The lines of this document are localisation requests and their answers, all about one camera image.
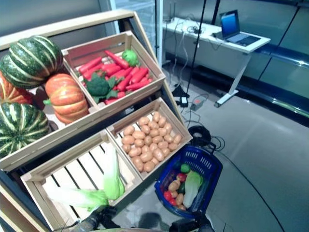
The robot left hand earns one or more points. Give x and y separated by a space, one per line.
103 217

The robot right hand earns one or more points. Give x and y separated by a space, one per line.
190 224

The blue plastic shopping basket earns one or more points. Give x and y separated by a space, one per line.
202 160

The brown potato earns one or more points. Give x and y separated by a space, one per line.
146 157
179 199
177 139
139 143
162 121
155 161
168 127
154 133
145 149
153 147
157 139
173 186
173 146
157 116
128 140
149 166
148 140
162 132
145 129
129 130
158 155
137 163
181 207
153 125
163 145
135 152
144 121
138 135
168 138
166 151
126 148

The red tomato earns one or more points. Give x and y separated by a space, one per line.
167 195
172 201

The napa cabbage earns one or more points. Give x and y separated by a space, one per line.
192 188
113 181
79 198

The dark green cucumber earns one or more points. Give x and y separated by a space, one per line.
181 188

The red bell pepper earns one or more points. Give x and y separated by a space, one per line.
181 177

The green bell pepper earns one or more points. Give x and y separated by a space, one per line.
185 168

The wooden crate with napa cabbages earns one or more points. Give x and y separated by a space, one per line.
72 166

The wooden crate with potatoes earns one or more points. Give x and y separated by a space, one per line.
179 128

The red carrot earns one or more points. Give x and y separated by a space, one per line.
117 59
139 75
111 101
93 72
121 94
125 82
90 64
138 85
122 73
111 69

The grey power strip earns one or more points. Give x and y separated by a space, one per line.
196 104

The white power adapter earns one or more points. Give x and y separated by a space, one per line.
184 101

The orange pumpkin with green stem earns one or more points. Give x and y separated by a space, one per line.
67 99

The dark green broccoli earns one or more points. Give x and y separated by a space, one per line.
97 87

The wooden crate with carrots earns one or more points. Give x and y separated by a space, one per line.
154 72

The orange striped pumpkin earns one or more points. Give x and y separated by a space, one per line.
9 93

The light green round cabbage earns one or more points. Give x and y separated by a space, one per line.
130 57

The large green striped pumpkin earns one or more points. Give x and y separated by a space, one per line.
31 60

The black tripod pole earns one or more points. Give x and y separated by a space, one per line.
196 46

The white desk with metal legs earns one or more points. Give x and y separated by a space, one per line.
217 38

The wooden produce display stand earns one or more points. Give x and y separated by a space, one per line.
77 23

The open grey laptop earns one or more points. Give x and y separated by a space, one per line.
231 24

